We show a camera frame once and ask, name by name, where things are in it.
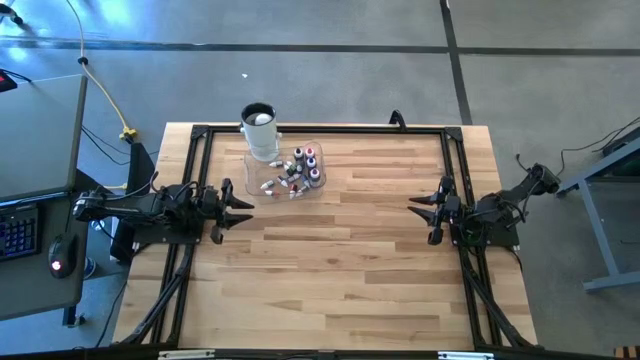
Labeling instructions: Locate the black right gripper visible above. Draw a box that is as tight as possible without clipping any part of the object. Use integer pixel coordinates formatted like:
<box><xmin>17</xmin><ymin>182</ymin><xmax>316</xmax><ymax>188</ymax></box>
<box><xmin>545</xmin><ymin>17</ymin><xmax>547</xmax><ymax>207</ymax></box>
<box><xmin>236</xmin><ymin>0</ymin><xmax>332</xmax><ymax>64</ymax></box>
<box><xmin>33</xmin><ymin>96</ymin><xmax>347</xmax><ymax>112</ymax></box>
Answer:
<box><xmin>407</xmin><ymin>175</ymin><xmax>464</xmax><ymax>246</ymax></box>

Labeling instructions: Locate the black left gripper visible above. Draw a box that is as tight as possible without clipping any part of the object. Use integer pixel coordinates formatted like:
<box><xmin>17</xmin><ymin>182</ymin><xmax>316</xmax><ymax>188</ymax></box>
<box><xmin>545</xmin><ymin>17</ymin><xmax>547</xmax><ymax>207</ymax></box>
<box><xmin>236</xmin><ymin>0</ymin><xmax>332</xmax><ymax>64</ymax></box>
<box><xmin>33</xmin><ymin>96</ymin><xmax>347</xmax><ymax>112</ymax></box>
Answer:
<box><xmin>197</xmin><ymin>178</ymin><xmax>255</xmax><ymax>245</ymax></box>

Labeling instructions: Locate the clear plastic tray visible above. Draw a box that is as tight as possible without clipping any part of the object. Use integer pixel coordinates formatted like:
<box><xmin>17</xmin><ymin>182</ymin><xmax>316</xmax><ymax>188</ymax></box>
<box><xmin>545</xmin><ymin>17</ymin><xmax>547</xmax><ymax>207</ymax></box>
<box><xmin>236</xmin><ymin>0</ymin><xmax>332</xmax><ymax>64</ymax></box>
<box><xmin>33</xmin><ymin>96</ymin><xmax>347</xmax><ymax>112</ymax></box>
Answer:
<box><xmin>243</xmin><ymin>141</ymin><xmax>328</xmax><ymax>202</ymax></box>

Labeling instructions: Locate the white cylindrical container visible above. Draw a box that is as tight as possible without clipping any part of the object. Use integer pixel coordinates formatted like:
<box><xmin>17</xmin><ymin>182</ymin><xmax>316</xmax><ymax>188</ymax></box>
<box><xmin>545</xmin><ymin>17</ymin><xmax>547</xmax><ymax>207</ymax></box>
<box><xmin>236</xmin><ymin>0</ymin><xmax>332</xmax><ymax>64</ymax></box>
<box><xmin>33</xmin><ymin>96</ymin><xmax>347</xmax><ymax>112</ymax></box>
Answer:
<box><xmin>238</xmin><ymin>102</ymin><xmax>282</xmax><ymax>162</ymax></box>

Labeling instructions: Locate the black triangular stand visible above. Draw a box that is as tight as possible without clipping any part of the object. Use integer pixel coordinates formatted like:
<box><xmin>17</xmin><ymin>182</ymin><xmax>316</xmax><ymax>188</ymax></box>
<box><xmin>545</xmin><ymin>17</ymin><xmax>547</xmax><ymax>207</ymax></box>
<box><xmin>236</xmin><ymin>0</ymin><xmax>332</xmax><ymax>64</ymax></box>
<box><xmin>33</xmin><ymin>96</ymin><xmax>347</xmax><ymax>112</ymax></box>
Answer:
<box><xmin>127</xmin><ymin>142</ymin><xmax>157</xmax><ymax>196</ymax></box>

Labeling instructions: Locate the grey metal table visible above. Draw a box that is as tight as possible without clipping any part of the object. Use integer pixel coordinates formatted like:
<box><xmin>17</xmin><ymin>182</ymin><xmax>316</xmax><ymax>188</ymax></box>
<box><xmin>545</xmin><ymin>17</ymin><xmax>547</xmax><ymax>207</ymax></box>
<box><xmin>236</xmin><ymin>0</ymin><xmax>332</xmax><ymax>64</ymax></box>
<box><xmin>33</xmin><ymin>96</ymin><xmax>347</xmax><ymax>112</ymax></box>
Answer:
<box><xmin>557</xmin><ymin>134</ymin><xmax>640</xmax><ymax>295</ymax></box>

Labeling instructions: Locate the black computer mouse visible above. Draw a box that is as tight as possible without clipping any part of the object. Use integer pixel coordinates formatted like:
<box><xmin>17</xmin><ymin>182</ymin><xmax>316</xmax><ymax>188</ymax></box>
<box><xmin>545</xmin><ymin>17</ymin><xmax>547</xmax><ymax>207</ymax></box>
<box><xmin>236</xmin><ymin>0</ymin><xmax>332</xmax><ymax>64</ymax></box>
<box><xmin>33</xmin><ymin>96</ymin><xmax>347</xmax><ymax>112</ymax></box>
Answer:
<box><xmin>48</xmin><ymin>233</ymin><xmax>79</xmax><ymax>280</ymax></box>

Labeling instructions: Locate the grey desk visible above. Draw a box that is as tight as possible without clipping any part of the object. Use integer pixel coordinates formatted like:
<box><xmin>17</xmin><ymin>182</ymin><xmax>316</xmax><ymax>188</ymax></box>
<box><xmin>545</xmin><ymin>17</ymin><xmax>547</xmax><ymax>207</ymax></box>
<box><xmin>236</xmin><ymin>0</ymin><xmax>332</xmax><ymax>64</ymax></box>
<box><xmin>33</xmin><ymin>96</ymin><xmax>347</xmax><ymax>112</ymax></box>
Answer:
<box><xmin>0</xmin><ymin>74</ymin><xmax>92</xmax><ymax>321</ymax></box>

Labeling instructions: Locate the black keyboard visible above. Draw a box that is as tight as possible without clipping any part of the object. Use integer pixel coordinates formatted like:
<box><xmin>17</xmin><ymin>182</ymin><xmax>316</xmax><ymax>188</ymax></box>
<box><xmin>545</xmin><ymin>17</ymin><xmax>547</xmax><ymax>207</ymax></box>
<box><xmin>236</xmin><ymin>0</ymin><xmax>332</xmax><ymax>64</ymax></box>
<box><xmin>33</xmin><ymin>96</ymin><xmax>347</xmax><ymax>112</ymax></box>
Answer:
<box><xmin>0</xmin><ymin>204</ymin><xmax>40</xmax><ymax>262</ymax></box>

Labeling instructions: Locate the black desk device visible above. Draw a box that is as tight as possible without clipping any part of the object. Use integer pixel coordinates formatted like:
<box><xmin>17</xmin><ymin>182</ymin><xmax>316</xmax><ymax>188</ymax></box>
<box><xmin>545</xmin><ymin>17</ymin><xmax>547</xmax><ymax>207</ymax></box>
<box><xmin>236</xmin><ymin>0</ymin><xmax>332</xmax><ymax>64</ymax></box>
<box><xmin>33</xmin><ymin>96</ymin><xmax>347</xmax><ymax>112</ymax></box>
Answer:
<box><xmin>0</xmin><ymin>69</ymin><xmax>19</xmax><ymax>94</ymax></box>

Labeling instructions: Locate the black chair leg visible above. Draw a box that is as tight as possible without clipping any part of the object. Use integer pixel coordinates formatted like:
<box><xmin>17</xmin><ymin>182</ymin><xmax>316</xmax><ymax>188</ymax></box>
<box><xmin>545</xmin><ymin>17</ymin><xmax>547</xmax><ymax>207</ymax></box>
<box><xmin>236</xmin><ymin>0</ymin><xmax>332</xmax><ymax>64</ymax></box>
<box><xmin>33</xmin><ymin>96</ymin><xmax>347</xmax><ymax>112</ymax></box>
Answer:
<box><xmin>0</xmin><ymin>3</ymin><xmax>25</xmax><ymax>26</ymax></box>

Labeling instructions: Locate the black aluminium table frame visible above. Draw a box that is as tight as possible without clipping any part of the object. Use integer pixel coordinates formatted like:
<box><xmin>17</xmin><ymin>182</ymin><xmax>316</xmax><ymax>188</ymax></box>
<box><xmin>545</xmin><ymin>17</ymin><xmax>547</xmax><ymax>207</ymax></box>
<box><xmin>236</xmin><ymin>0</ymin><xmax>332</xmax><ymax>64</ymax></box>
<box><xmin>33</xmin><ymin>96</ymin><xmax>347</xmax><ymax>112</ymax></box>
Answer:
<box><xmin>112</xmin><ymin>123</ymin><xmax>539</xmax><ymax>351</ymax></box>

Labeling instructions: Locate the black floor cable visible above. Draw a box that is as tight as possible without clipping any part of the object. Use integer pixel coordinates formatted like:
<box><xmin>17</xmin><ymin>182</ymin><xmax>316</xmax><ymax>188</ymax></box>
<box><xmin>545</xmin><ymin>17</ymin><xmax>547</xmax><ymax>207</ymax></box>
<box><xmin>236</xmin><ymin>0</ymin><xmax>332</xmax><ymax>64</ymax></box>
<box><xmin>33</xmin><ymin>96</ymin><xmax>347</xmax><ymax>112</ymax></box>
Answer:
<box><xmin>514</xmin><ymin>114</ymin><xmax>640</xmax><ymax>174</ymax></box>

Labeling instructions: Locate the silver metal bracket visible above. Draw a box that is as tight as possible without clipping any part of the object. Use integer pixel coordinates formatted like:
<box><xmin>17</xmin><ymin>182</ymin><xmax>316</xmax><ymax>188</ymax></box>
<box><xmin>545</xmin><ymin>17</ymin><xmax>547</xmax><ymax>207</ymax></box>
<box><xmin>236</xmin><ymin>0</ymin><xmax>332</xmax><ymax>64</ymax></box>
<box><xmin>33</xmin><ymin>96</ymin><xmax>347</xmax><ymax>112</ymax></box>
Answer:
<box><xmin>437</xmin><ymin>351</ymin><xmax>495</xmax><ymax>360</ymax></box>
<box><xmin>158</xmin><ymin>349</ymin><xmax>216</xmax><ymax>360</ymax></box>

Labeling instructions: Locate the yellow cable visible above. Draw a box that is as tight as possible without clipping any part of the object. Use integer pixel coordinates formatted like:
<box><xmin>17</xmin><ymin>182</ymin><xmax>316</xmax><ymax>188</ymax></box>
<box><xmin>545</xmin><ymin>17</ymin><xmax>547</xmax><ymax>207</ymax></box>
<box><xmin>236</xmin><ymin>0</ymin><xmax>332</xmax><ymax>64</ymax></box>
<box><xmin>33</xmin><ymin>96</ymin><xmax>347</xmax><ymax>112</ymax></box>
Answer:
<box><xmin>63</xmin><ymin>0</ymin><xmax>132</xmax><ymax>132</ymax></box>

